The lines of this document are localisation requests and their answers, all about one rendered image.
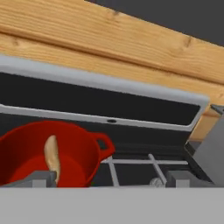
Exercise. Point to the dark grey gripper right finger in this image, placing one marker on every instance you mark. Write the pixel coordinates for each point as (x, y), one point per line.
(179, 178)

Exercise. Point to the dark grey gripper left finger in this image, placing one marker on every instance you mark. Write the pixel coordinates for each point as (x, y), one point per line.
(40, 178)

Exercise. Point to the beige wooden spatula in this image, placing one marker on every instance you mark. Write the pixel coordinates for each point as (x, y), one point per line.
(52, 153)

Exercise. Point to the black hob with grey grates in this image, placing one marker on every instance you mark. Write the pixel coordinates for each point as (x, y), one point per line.
(116, 105)

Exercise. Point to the light wooden cupboard run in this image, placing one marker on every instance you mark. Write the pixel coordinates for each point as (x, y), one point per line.
(116, 38)

